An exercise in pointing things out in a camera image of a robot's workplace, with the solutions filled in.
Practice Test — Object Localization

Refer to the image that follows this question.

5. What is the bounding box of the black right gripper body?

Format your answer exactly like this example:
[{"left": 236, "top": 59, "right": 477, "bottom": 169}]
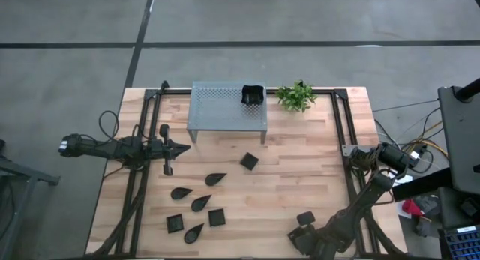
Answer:
[{"left": 295, "top": 211, "right": 333, "bottom": 260}]

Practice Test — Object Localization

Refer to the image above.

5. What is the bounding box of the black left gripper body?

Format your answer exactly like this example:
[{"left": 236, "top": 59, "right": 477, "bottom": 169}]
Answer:
[{"left": 148, "top": 124, "right": 176, "bottom": 177}]

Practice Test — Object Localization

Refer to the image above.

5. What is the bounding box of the black teardrop plate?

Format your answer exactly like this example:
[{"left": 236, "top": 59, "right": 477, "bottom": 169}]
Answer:
[
  {"left": 170, "top": 187, "right": 194, "bottom": 201},
  {"left": 204, "top": 172, "right": 228, "bottom": 187},
  {"left": 183, "top": 223, "right": 206, "bottom": 244},
  {"left": 190, "top": 194, "right": 212, "bottom": 213}
]

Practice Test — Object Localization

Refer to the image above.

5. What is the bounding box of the grey perforated metal shelf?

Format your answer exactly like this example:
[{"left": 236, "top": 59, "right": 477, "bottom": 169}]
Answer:
[{"left": 186, "top": 80, "right": 269, "bottom": 145}]

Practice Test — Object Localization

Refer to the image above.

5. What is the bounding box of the red object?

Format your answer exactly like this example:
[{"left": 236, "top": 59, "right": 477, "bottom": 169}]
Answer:
[{"left": 401, "top": 199, "right": 425, "bottom": 218}]

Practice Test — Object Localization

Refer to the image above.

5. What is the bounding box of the white paper sheet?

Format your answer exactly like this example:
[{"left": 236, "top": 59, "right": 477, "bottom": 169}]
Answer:
[{"left": 391, "top": 172, "right": 413, "bottom": 188}]

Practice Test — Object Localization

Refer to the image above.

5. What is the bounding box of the dark grey bag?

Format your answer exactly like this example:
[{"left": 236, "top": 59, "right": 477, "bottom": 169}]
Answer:
[{"left": 412, "top": 194, "right": 443, "bottom": 238}]

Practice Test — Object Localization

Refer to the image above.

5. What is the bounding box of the black beam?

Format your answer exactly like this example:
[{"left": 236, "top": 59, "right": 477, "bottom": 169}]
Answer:
[{"left": 391, "top": 166, "right": 453, "bottom": 203}]

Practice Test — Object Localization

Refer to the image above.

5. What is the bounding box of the small green plant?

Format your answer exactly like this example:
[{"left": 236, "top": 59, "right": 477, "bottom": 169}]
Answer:
[{"left": 276, "top": 79, "right": 319, "bottom": 113}]

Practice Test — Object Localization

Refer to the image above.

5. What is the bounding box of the black blue power adapter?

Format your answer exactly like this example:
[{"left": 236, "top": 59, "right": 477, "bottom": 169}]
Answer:
[{"left": 410, "top": 149, "right": 428, "bottom": 166}]

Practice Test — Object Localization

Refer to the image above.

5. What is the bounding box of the black chair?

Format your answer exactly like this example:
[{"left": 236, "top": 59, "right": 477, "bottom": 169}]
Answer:
[{"left": 436, "top": 187, "right": 480, "bottom": 231}]

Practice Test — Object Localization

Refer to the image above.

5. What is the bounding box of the grey metal stand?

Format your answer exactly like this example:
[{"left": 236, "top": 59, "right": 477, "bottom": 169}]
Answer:
[{"left": 0, "top": 139, "right": 61, "bottom": 260}]

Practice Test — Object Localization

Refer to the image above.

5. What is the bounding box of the backlit keyboard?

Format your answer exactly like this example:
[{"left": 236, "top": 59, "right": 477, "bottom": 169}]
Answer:
[{"left": 438, "top": 225, "right": 480, "bottom": 260}]

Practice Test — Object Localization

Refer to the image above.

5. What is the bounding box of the black pole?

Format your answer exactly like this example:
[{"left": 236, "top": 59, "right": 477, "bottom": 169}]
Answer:
[{"left": 453, "top": 78, "right": 480, "bottom": 103}]

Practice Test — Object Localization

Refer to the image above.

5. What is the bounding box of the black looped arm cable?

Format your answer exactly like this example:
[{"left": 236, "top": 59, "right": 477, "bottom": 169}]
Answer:
[{"left": 97, "top": 109, "right": 120, "bottom": 142}]

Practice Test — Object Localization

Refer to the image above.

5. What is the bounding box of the black aluminium table frame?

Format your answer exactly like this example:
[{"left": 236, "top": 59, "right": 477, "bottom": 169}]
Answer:
[{"left": 85, "top": 79, "right": 408, "bottom": 259}]

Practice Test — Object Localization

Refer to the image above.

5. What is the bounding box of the yellow cable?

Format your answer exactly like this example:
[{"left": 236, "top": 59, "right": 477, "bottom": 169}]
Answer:
[{"left": 410, "top": 119, "right": 450, "bottom": 159}]

